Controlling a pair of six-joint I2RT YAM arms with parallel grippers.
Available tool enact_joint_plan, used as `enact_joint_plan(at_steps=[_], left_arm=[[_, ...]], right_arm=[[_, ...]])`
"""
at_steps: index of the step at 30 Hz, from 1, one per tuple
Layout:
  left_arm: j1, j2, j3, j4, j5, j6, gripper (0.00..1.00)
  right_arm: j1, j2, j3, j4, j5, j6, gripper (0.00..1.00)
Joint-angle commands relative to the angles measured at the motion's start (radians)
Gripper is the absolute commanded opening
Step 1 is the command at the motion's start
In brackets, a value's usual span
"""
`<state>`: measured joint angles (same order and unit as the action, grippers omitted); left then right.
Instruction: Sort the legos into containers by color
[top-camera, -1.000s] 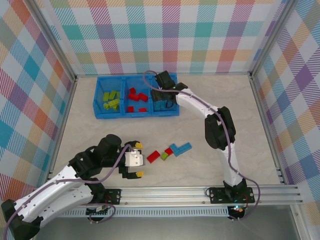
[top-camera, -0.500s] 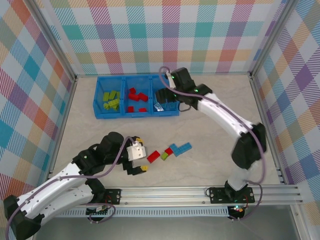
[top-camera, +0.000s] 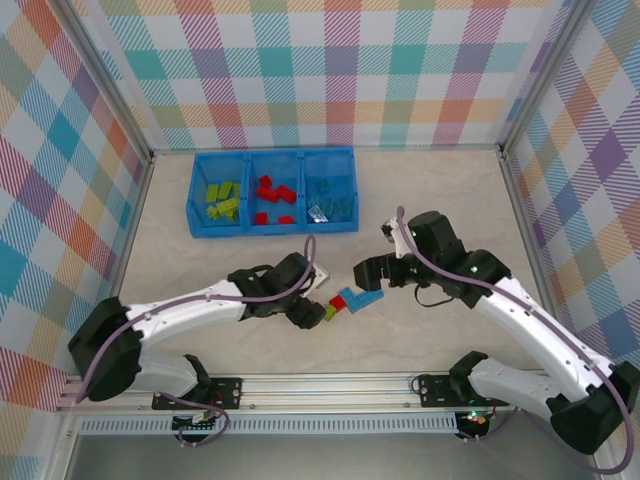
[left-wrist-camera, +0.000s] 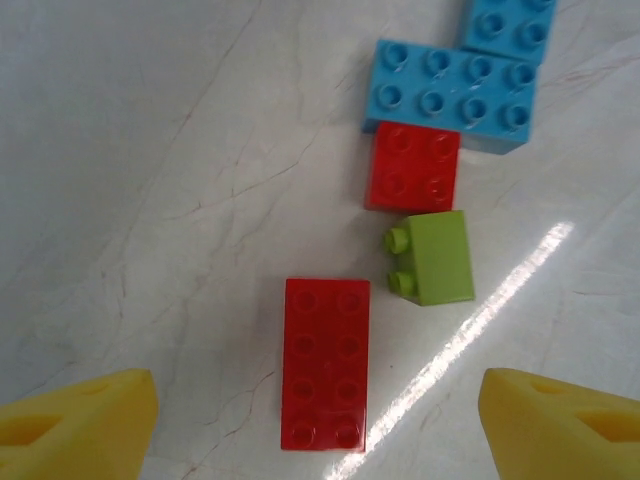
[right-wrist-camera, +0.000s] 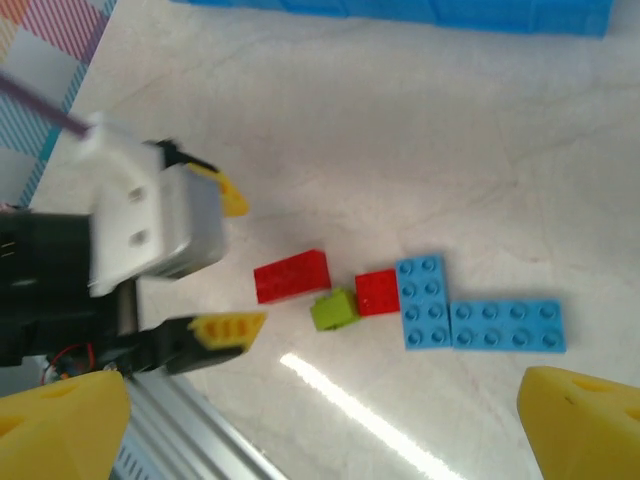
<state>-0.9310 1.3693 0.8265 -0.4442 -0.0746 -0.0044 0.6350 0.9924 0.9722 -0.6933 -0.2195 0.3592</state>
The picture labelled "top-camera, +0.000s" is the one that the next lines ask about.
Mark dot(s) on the small green lego brick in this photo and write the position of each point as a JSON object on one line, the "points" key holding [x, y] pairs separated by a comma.
{"points": [[214, 212], [331, 313]]}

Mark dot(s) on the long red lego brick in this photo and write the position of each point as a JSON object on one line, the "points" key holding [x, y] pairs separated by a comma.
{"points": [[281, 190], [290, 198]]}

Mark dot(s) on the small red lego brick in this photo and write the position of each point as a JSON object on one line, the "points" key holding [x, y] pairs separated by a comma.
{"points": [[264, 180]]}

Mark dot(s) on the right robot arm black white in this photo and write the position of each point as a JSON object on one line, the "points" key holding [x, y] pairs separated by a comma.
{"points": [[585, 425]]}

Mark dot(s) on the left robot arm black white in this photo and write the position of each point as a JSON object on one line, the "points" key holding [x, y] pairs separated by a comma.
{"points": [[105, 350]]}

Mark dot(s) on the grey metal panel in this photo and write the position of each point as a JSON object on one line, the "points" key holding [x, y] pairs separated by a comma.
{"points": [[325, 457]]}

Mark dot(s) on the small electronics board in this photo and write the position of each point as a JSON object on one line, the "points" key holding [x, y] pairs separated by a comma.
{"points": [[192, 422], [475, 421]]}

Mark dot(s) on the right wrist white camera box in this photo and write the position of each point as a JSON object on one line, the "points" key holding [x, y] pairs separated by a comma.
{"points": [[389, 229]]}

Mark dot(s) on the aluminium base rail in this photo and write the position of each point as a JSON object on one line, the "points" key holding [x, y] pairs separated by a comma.
{"points": [[325, 392]]}

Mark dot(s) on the aluminium table edge rail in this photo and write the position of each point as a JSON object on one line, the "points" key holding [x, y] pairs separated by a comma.
{"points": [[136, 210], [425, 148], [521, 210]]}

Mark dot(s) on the aluminium frame post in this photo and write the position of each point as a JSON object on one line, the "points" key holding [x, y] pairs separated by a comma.
{"points": [[550, 70], [100, 70], [606, 462], [62, 450]]}

